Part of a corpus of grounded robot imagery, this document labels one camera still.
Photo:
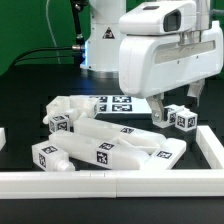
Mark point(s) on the white fence bar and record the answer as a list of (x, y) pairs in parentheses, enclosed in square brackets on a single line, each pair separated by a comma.
[(210, 146), (111, 184), (2, 138)]

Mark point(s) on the white front fence bar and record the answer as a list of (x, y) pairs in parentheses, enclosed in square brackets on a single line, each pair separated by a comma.
[(111, 184)]

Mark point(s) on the white chair seat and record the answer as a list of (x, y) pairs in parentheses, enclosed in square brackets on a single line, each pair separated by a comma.
[(73, 106)]

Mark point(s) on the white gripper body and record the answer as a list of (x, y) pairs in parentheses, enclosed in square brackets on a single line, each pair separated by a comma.
[(153, 65)]

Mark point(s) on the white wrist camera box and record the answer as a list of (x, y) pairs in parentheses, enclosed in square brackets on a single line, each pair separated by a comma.
[(159, 18)]

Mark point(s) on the white right fence bar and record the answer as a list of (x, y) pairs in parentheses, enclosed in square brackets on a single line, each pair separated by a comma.
[(210, 146)]

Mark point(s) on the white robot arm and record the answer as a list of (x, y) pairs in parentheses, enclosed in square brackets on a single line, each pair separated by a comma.
[(101, 50)]

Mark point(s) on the white marker sheet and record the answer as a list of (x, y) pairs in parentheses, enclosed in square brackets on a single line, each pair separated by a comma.
[(121, 104)]

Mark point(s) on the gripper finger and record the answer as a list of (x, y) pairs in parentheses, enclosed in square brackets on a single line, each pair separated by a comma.
[(195, 90), (157, 108)]

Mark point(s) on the white chair back assembly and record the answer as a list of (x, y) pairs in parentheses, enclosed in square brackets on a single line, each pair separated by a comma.
[(118, 147)]

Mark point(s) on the white left fence bar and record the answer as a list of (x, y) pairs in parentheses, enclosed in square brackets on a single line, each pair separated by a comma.
[(2, 138)]

